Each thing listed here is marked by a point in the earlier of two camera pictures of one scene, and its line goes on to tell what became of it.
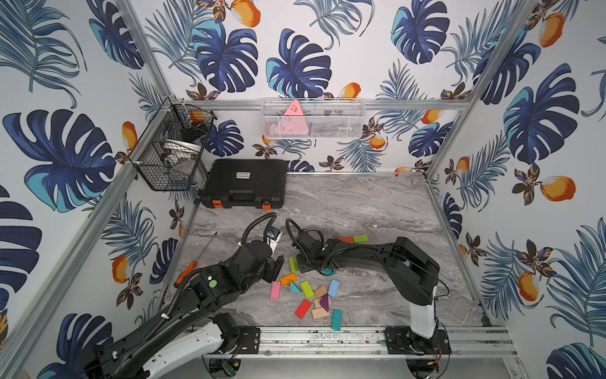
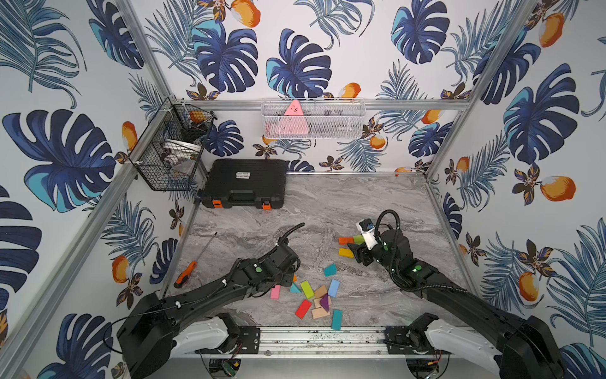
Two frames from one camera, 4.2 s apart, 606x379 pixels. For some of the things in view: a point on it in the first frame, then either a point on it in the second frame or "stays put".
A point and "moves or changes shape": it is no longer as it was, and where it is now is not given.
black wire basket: (166, 153) stays put
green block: (294, 264) moves or changes shape
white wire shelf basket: (313, 118) stays put
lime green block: (307, 289) stays put
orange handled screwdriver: (192, 265) stays put
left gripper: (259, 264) → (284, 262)
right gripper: (301, 267) → (361, 255)
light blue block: (334, 288) stays put
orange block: (350, 240) stays put
